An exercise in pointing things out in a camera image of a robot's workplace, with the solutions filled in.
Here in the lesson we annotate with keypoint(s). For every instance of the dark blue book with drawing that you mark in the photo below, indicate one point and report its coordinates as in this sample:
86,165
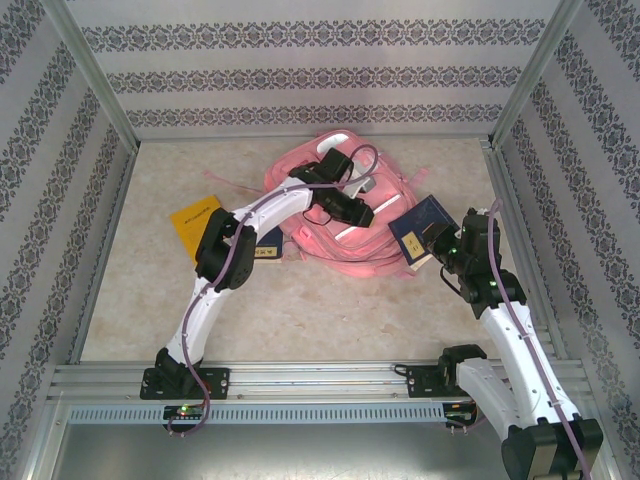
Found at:
415,225

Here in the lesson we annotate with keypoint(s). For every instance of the pink backpack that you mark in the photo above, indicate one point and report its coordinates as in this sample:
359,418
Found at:
350,250

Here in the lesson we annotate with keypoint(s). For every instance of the blue book narrow yellow label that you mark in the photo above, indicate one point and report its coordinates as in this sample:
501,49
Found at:
270,245

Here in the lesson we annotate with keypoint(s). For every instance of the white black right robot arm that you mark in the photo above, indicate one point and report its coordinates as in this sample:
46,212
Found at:
515,345

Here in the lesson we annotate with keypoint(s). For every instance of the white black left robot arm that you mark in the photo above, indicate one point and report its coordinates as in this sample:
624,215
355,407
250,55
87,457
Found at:
270,205

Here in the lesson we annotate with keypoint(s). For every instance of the right controller board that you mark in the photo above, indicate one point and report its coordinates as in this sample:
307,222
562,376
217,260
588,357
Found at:
457,415

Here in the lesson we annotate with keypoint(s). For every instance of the controller board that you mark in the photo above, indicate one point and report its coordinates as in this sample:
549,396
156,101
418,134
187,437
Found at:
457,415
182,411

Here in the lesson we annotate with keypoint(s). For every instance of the left controller board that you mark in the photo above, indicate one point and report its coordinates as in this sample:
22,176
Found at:
182,411

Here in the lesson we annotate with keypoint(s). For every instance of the aluminium right floor rail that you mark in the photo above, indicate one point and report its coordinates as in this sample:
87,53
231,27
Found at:
522,250

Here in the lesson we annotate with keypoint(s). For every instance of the aluminium floor rail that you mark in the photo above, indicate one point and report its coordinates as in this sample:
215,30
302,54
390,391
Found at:
522,250
104,250
200,137

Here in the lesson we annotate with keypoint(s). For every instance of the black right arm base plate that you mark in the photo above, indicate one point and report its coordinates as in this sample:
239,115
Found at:
417,382

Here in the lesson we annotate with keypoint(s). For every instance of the aluminium back floor rail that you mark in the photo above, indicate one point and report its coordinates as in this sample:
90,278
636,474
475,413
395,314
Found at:
200,137

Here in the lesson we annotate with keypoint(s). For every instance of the aluminium mounting rail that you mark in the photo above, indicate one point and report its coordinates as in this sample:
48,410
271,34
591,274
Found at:
310,380

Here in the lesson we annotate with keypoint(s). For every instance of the aluminium right frame post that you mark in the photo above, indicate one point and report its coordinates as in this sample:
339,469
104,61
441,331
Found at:
537,70

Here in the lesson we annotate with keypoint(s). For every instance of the aluminium frame post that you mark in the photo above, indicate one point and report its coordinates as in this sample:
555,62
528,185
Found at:
91,70
537,70

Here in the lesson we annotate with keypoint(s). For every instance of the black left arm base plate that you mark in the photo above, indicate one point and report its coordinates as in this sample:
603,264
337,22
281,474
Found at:
215,382

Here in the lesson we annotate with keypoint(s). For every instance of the aluminium left floor rail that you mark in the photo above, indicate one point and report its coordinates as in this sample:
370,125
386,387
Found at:
104,250

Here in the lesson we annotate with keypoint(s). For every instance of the aluminium left frame post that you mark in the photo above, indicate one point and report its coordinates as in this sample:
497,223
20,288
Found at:
91,70

